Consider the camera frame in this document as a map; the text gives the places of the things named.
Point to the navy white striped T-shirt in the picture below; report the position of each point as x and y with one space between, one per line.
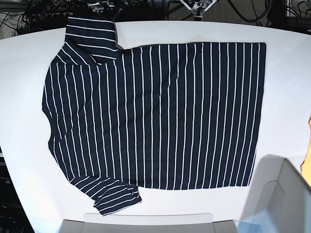
163 116

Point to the grey plastic bin front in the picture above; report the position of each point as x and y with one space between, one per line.
195 223

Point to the orange object at edge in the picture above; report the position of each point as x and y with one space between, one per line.
306 165

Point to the grey plastic bin right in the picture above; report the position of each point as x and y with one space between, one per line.
279 199

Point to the metal bracket behind table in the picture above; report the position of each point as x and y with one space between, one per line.
100 6

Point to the grey plastic bin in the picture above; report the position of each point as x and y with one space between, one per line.
279 199
195 223

